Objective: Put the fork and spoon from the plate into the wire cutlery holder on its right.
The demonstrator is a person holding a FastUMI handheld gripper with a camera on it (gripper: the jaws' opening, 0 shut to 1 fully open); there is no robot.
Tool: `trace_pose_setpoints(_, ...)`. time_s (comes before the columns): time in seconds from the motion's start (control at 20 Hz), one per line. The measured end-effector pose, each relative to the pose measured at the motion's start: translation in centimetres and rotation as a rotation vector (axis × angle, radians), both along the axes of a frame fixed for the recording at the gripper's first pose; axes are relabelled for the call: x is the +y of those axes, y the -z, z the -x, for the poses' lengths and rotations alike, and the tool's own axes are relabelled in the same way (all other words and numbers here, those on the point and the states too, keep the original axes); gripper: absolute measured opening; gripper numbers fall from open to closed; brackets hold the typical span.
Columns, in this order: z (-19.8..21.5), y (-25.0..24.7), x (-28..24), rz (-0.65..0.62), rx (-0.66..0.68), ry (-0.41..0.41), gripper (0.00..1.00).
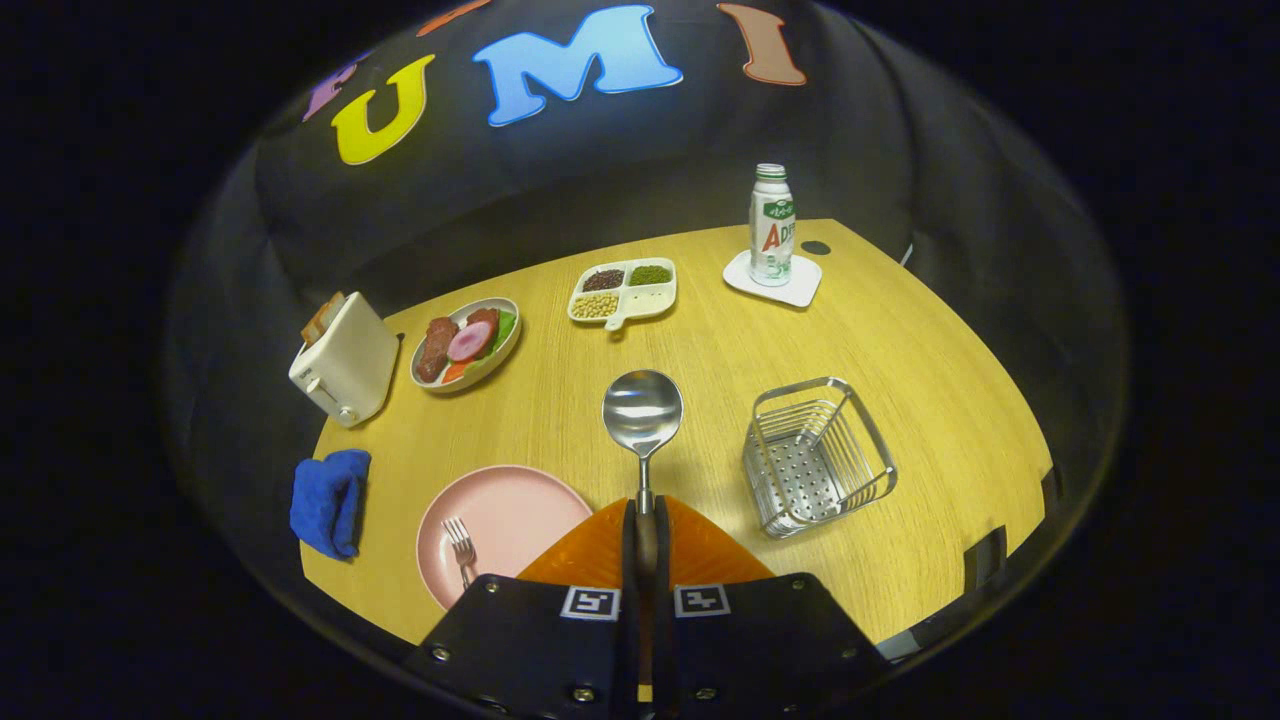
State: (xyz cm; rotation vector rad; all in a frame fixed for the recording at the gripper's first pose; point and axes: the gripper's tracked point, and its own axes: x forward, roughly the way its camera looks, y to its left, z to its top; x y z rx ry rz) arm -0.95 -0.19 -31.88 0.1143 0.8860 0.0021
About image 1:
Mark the short brown meat piece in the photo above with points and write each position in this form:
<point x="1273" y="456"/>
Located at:
<point x="485" y="318"/>

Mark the heap of dark beans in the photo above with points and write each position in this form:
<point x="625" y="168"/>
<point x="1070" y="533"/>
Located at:
<point x="603" y="280"/>

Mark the heap of yellow soybeans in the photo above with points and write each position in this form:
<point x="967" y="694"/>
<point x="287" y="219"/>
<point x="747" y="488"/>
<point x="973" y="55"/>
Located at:
<point x="594" y="306"/>

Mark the white toaster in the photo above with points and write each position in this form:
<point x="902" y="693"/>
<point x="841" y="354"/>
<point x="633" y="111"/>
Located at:
<point x="350" y="365"/>

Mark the toast bread slice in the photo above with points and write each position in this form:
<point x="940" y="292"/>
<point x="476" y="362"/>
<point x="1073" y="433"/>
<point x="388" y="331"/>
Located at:
<point x="322" y="318"/>

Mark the blue folded cloth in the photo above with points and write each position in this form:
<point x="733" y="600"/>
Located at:
<point x="325" y="500"/>

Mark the black round table grommet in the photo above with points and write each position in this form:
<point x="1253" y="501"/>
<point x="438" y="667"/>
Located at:
<point x="815" y="247"/>

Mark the white divided dish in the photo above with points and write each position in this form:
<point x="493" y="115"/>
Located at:
<point x="650" y="300"/>

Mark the pink plate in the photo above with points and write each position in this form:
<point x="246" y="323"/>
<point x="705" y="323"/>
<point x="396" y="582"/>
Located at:
<point x="520" y="515"/>

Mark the long brown meat piece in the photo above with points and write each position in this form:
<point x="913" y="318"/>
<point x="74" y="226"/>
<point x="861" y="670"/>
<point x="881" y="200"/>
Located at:
<point x="435" y="350"/>

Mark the pink ham slice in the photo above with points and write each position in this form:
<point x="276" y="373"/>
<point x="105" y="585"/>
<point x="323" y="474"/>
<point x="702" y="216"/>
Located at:
<point x="469" y="341"/>

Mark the green lettuce leaf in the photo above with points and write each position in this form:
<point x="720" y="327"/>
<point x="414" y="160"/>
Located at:
<point x="505" y="328"/>

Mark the orange carrot slice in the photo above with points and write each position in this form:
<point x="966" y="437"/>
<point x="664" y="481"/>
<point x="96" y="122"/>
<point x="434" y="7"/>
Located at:
<point x="453" y="372"/>

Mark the white square coaster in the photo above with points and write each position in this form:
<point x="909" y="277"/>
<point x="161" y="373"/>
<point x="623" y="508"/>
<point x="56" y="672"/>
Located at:
<point x="800" y="285"/>

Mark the heap of green beans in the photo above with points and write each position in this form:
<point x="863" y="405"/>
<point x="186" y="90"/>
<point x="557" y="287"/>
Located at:
<point x="650" y="275"/>

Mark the white oval food bowl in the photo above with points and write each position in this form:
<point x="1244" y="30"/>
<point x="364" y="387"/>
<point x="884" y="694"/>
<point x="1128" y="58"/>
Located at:
<point x="490" y="368"/>

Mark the white drink bottle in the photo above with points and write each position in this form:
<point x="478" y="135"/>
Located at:
<point x="772" y="235"/>

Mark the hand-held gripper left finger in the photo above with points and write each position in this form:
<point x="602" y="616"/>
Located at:
<point x="530" y="650"/>

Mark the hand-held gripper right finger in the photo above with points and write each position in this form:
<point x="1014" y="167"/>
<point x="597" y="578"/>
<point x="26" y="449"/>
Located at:
<point x="760" y="650"/>

